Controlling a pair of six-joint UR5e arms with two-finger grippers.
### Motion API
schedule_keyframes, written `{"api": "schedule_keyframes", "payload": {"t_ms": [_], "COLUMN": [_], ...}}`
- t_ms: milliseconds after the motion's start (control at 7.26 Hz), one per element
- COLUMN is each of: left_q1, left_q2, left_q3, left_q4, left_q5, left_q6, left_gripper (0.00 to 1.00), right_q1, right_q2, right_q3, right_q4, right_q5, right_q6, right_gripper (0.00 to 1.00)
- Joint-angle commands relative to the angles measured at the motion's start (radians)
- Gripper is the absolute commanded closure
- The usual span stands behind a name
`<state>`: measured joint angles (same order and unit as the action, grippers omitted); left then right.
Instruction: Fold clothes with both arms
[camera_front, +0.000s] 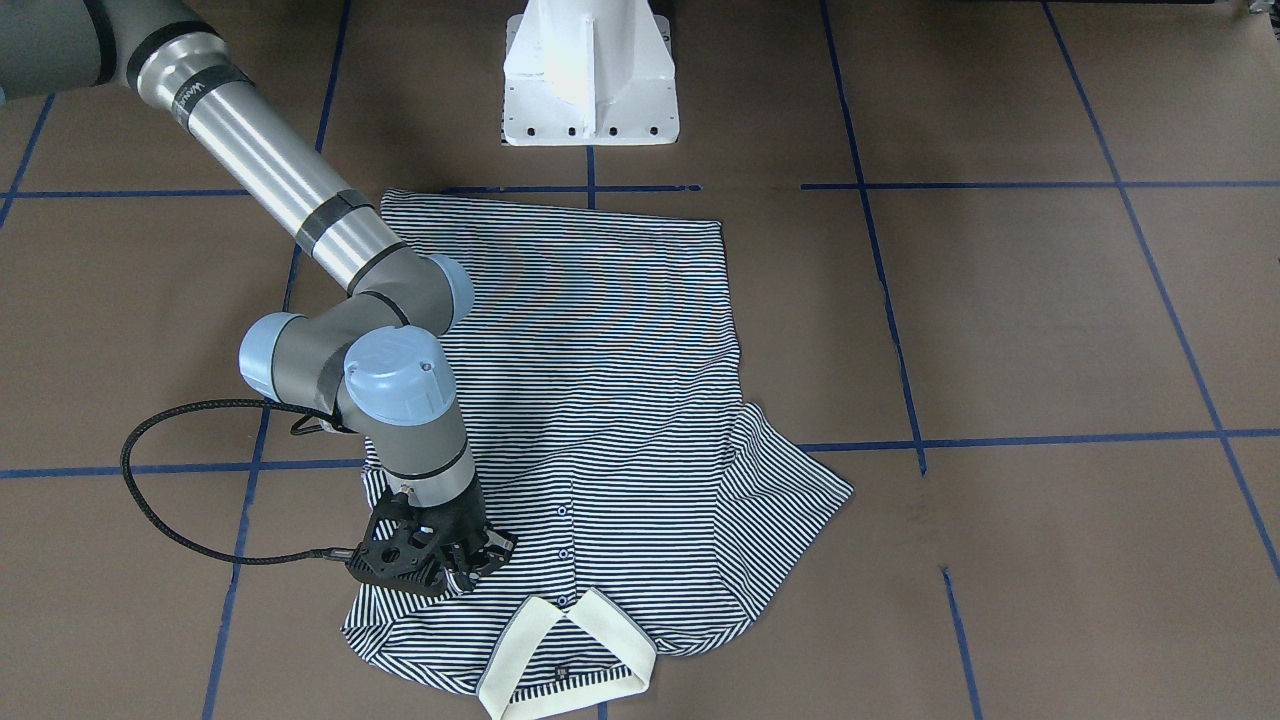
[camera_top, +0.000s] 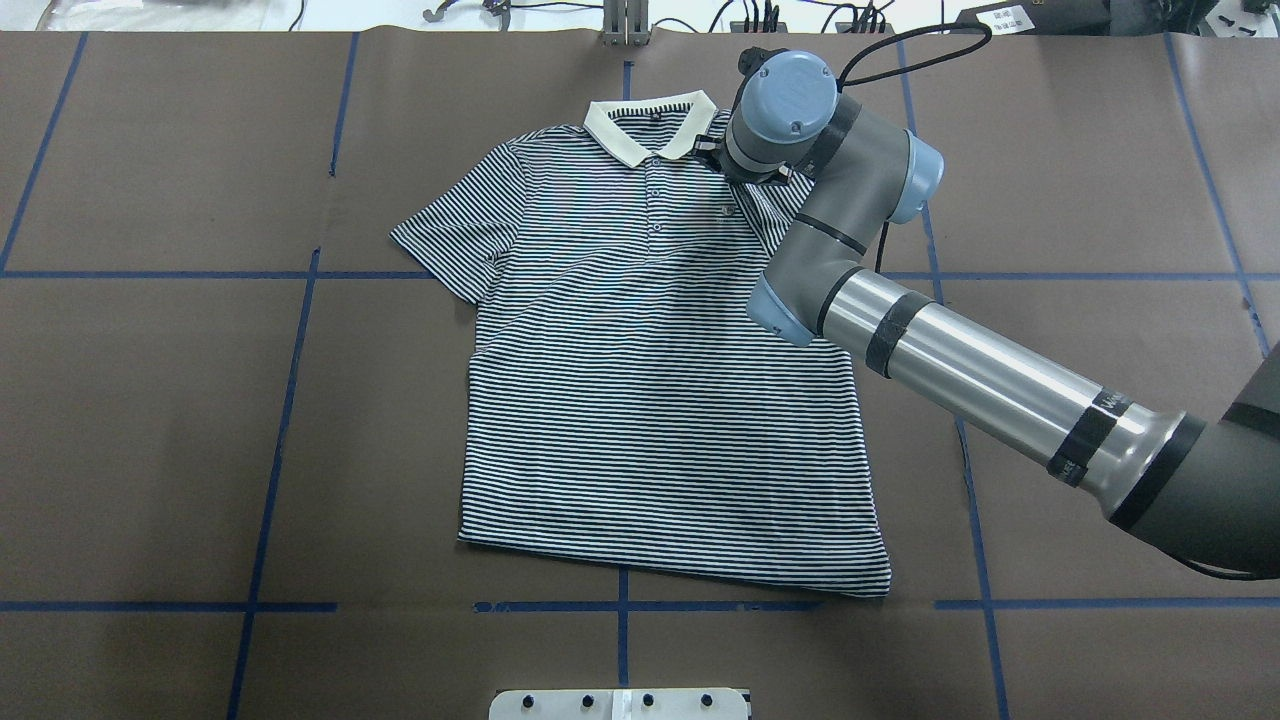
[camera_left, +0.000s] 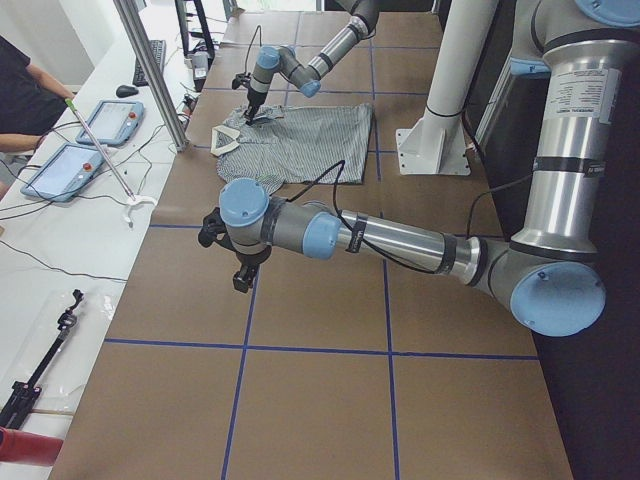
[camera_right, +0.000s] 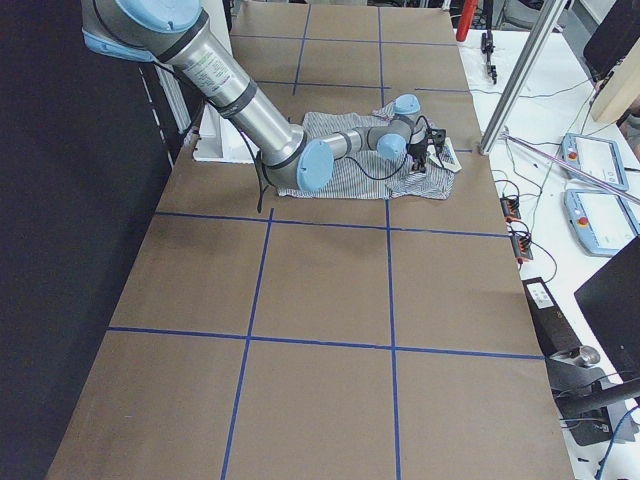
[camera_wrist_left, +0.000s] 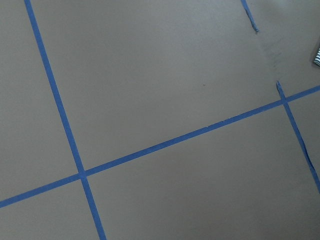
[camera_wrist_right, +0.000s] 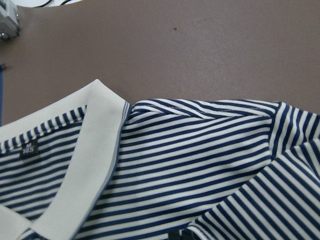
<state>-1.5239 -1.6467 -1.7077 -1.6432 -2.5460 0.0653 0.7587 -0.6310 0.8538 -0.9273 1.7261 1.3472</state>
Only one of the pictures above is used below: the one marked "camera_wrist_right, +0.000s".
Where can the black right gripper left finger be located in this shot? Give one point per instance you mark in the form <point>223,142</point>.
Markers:
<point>173,235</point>

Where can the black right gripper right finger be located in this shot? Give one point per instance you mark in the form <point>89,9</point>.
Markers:
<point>187,235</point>

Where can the navy white striped polo shirt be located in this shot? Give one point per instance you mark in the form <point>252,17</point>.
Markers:
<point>91,166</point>

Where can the aluminium frame post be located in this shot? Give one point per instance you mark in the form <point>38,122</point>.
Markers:
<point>9,20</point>

